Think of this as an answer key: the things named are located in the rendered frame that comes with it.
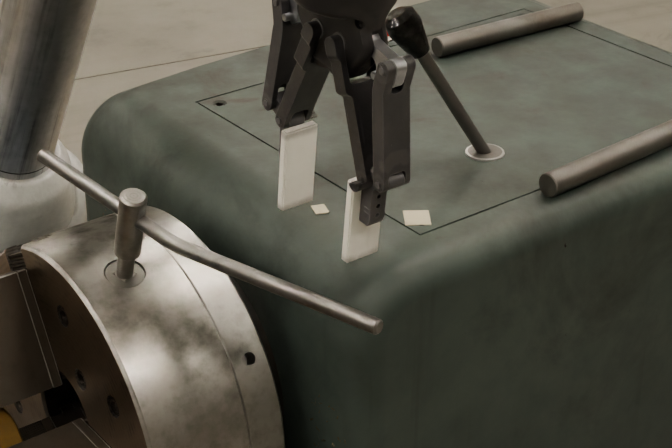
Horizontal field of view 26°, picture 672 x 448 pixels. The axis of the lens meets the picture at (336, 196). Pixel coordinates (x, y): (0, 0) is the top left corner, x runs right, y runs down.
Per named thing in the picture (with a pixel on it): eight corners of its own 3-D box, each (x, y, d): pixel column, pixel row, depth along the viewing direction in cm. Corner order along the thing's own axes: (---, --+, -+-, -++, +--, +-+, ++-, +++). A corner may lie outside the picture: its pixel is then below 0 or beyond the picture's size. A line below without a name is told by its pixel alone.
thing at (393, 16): (410, 47, 130) (412, -4, 128) (434, 58, 128) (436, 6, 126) (375, 57, 128) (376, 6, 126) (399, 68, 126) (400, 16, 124)
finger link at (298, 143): (286, 133, 109) (280, 129, 109) (282, 212, 113) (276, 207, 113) (318, 123, 111) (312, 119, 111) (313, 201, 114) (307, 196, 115)
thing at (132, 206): (103, 297, 121) (113, 194, 114) (121, 284, 123) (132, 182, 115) (122, 311, 120) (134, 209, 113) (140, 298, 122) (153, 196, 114)
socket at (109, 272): (93, 297, 121) (95, 273, 119) (121, 278, 123) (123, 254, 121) (123, 318, 120) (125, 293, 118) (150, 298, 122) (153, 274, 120)
